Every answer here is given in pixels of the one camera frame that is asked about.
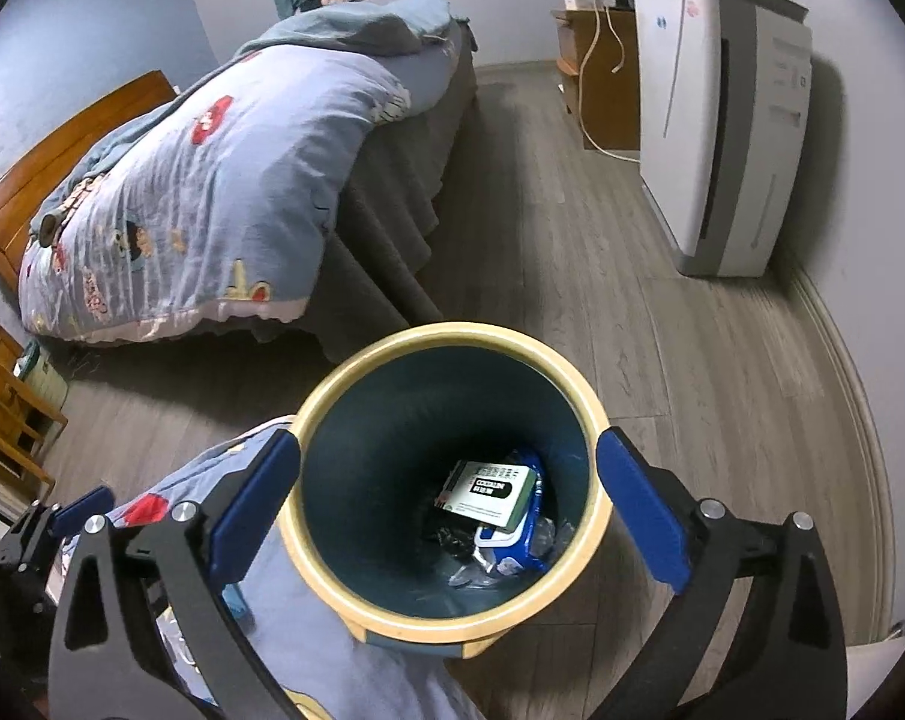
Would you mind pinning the wooden bed headboard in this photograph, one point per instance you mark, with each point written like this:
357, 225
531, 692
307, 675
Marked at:
47, 157

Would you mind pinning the white air purifier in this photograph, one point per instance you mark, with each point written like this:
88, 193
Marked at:
677, 127

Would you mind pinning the yellow-rimmed teal waste bin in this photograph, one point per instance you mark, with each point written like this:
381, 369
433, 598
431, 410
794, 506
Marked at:
392, 427

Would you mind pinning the wooden cabinet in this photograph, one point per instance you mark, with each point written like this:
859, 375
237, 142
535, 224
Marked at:
611, 90

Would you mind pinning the blue and white packet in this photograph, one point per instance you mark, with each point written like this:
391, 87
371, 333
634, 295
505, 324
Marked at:
514, 549

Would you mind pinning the pale green bucket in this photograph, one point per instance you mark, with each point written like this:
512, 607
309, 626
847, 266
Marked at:
47, 386

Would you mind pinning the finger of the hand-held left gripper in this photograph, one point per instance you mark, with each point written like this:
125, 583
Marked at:
85, 504

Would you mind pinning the white and black carton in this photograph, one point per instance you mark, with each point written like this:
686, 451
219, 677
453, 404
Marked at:
491, 492

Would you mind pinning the wooden bedside table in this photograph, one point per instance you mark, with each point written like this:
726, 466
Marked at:
10, 405

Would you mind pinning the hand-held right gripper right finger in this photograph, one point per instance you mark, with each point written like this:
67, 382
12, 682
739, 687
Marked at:
641, 511

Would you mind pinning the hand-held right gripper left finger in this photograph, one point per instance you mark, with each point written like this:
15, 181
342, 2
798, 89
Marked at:
257, 496

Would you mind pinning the bed with cartoon duvet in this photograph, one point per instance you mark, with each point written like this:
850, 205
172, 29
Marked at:
235, 165

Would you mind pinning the blue cartoon printed table cloth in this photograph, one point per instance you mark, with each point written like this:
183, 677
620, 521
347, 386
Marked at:
392, 690

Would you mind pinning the small white box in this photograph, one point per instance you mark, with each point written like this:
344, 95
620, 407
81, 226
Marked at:
584, 0

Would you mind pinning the grey bed skirt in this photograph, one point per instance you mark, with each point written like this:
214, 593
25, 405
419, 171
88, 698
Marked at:
392, 202

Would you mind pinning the clear crumpled plastic wrapper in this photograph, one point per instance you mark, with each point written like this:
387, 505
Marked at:
551, 534

